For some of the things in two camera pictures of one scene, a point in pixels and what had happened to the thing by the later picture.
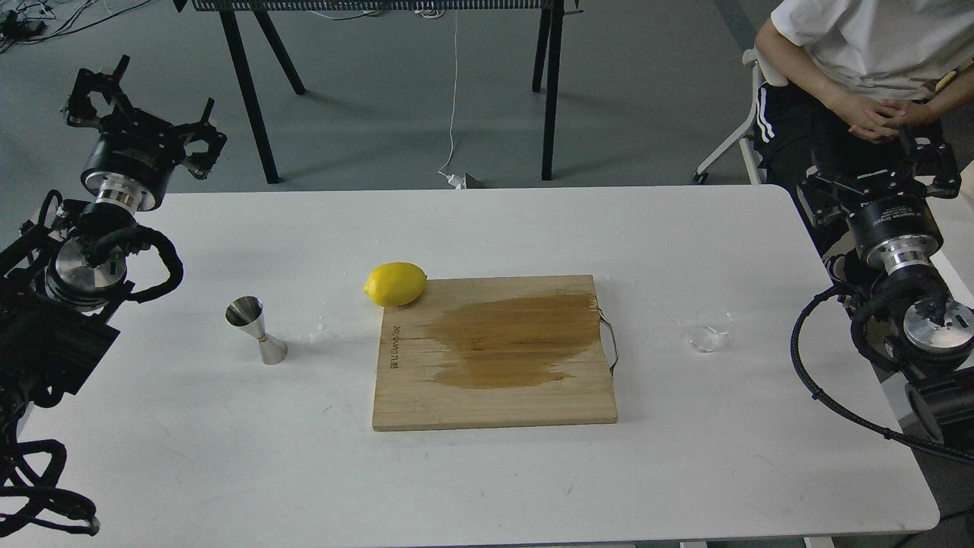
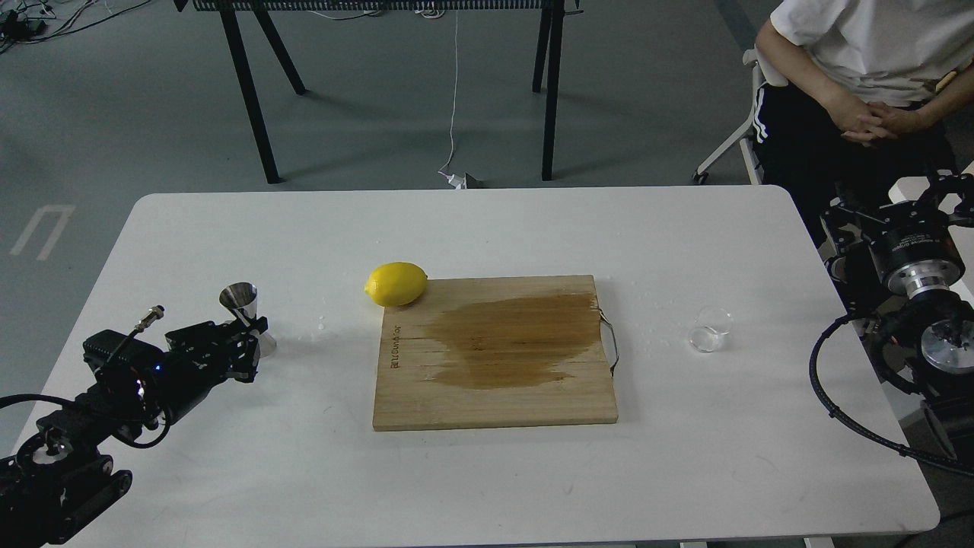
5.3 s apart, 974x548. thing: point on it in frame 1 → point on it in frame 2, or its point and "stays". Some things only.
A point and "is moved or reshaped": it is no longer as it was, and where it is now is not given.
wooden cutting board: [494, 352] stays
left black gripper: [136, 154] → [157, 385]
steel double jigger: [247, 313] is moved or reshaped
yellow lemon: [396, 284] stays
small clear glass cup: [712, 321] stays
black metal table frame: [550, 33] stays
